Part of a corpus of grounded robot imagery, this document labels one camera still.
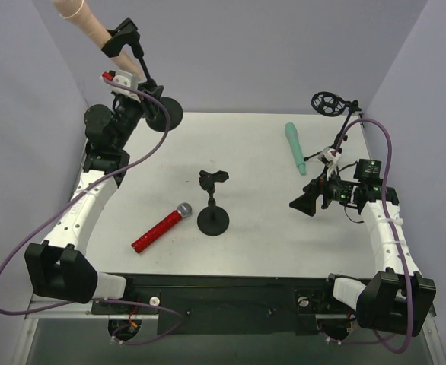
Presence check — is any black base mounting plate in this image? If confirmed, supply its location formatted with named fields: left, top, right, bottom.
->
left=91, top=274, right=356, bottom=338

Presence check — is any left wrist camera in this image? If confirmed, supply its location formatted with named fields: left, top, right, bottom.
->
left=100, top=69, right=140, bottom=102

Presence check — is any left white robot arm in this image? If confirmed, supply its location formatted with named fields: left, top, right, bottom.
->
left=24, top=87, right=160, bottom=303

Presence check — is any red glitter microphone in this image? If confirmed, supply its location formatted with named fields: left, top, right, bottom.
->
left=131, top=202, right=193, bottom=254

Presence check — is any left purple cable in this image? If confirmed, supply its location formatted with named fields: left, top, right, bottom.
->
left=0, top=85, right=188, bottom=347

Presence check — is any purple cable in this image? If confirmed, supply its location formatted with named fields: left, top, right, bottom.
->
left=323, top=117, right=416, bottom=354
left=0, top=85, right=188, bottom=347

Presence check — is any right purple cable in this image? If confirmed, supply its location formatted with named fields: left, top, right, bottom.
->
left=323, top=117, right=416, bottom=354

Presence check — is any pink microphone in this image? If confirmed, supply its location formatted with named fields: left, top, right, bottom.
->
left=53, top=0, right=144, bottom=78

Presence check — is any aluminium frame rail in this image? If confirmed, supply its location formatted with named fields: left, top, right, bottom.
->
left=25, top=294, right=92, bottom=319

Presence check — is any teal microphone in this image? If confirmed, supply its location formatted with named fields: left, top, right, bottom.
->
left=285, top=122, right=307, bottom=176

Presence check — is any tripod shock mount stand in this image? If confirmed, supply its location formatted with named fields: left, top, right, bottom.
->
left=311, top=91, right=362, bottom=148

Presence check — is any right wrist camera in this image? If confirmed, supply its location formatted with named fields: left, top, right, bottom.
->
left=317, top=147, right=341, bottom=179

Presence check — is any black mic stand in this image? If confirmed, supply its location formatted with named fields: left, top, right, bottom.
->
left=101, top=18, right=183, bottom=132
left=197, top=170, right=230, bottom=236

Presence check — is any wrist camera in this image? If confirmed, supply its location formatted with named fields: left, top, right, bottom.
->
left=317, top=147, right=341, bottom=179
left=100, top=69, right=140, bottom=102

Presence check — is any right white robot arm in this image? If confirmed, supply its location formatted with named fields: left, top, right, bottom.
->
left=289, top=159, right=436, bottom=337

